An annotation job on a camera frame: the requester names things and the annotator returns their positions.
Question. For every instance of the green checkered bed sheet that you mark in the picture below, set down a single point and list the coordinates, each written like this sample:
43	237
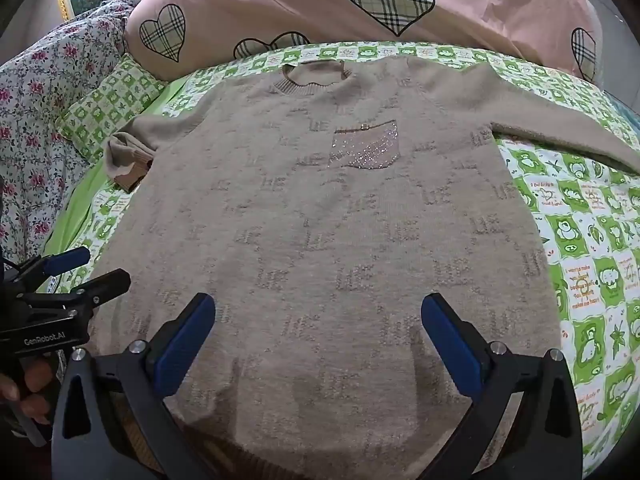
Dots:
590	240

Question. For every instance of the pink heart-pattern pillow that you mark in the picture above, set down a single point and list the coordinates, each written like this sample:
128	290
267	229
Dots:
310	5

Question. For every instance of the green checkered pillow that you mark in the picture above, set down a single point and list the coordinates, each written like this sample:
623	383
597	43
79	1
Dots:
107	105

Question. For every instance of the person's left hand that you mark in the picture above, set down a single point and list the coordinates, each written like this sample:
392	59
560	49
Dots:
36	377

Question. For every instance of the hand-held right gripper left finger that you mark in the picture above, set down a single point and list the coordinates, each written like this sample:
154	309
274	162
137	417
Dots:
184	346

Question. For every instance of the beige knit sweater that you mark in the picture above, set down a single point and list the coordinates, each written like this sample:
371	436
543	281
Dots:
320	220

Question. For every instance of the floral print blanket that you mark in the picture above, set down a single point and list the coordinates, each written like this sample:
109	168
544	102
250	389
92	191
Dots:
45	125

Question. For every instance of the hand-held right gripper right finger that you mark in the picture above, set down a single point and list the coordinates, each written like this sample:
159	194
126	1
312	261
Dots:
451	350

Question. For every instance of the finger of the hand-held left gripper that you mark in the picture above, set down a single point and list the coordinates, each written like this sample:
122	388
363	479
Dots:
67	260
107	285

